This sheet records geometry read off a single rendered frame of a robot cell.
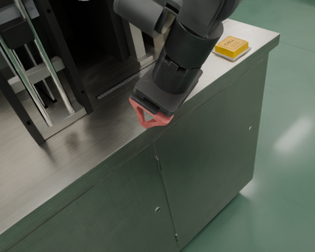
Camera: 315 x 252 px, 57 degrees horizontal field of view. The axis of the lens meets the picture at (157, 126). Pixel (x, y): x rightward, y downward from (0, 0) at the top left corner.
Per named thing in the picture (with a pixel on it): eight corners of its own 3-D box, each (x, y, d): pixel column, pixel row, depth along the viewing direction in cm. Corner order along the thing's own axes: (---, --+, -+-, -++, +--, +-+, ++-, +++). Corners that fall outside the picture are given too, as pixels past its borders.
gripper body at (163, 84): (130, 94, 40) (143, 57, 34) (165, 55, 46) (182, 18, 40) (168, 120, 40) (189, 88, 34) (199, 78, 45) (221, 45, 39)
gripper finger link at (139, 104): (119, 122, 47) (131, 88, 39) (142, 96, 51) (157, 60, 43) (153, 146, 46) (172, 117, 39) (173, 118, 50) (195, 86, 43)
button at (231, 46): (233, 59, 82) (233, 51, 81) (214, 51, 86) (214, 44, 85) (248, 48, 85) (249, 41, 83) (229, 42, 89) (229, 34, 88)
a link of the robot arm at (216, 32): (216, 40, 30) (235, 16, 33) (162, 4, 30) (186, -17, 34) (191, 81, 36) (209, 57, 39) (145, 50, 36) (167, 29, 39)
